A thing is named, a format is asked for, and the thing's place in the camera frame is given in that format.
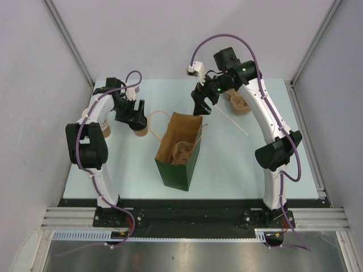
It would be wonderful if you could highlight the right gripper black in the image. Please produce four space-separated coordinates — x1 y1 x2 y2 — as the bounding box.
191 70 233 116

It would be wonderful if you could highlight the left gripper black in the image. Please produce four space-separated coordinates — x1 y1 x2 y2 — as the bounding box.
112 98 145 125

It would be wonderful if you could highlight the single brown paper cup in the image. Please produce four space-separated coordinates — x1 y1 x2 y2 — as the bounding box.
134 126 148 137

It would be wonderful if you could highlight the white straw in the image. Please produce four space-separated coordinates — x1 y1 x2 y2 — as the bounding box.
214 105 249 136

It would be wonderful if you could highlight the stack of paper cups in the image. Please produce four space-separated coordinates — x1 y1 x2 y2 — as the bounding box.
81 109 112 139

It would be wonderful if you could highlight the brown pulp cup carrier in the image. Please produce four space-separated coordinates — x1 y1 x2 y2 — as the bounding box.
171 141 194 165
224 89 251 116

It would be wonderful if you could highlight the green brown paper bag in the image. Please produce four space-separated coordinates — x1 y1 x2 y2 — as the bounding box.
148 112 208 192

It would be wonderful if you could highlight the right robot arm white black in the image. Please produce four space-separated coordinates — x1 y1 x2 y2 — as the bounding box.
187 47 302 227

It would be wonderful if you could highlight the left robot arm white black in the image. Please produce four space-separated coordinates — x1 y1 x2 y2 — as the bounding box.
65 78 147 227

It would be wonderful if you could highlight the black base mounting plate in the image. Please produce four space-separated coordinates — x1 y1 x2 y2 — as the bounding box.
58 198 330 240

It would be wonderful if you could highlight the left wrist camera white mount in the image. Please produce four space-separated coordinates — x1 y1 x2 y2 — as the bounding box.
125 86 140 101

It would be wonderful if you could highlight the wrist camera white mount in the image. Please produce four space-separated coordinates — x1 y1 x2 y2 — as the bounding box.
187 61 206 86
125 86 140 101

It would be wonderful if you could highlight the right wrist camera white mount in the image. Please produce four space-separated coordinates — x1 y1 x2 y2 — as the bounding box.
187 61 206 86

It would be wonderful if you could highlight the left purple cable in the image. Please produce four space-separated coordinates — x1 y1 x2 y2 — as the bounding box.
53 70 142 257

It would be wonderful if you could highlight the purple cable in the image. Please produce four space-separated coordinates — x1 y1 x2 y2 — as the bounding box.
189 33 311 252
53 70 142 257

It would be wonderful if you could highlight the right aluminium frame post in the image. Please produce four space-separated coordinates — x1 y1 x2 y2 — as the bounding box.
292 0 344 84

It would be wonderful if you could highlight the aluminium frame post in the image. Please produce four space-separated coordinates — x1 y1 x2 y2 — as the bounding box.
292 0 344 84
41 0 95 87

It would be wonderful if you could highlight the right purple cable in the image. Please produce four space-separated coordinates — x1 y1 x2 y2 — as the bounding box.
189 33 311 252

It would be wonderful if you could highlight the aluminium rail bottom left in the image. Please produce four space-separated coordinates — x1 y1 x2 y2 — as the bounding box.
41 207 95 230

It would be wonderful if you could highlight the aluminium rail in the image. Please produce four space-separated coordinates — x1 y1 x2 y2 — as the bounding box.
41 207 95 230
292 208 350 231

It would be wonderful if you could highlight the white slotted cable duct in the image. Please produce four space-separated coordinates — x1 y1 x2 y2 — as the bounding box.
52 229 301 243

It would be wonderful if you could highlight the left aluminium frame post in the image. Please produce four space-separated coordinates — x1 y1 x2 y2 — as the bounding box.
41 0 95 87

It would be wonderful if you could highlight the aluminium rail bottom right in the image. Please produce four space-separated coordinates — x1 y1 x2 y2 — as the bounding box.
292 208 350 231

